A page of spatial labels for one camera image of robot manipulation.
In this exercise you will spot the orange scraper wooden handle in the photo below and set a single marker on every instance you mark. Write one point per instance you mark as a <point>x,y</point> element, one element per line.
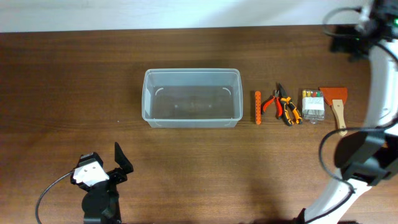
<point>336,97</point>

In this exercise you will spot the orange perforated strip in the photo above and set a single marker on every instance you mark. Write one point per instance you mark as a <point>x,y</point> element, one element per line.
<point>258,102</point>

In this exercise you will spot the orange black long-nose pliers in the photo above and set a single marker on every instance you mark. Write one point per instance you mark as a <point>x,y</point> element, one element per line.
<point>287,104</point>

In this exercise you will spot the clear plastic container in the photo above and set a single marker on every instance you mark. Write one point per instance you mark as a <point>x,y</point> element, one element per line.
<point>192,97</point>

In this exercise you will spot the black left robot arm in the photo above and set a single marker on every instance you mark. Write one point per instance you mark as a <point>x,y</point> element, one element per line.
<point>101,202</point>

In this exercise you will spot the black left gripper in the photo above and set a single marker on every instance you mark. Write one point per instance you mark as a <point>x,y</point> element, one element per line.
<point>118,174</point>

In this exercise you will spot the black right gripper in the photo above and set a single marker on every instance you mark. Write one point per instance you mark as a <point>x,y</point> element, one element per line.
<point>345,32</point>

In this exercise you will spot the clear screwdriver bit case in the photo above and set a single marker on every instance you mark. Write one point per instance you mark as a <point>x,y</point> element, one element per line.
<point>313,108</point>

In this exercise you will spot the small red cutting pliers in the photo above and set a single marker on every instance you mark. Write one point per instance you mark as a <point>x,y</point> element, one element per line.
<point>274,98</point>

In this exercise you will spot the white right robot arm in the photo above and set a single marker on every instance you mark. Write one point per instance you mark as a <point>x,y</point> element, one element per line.
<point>368,154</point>

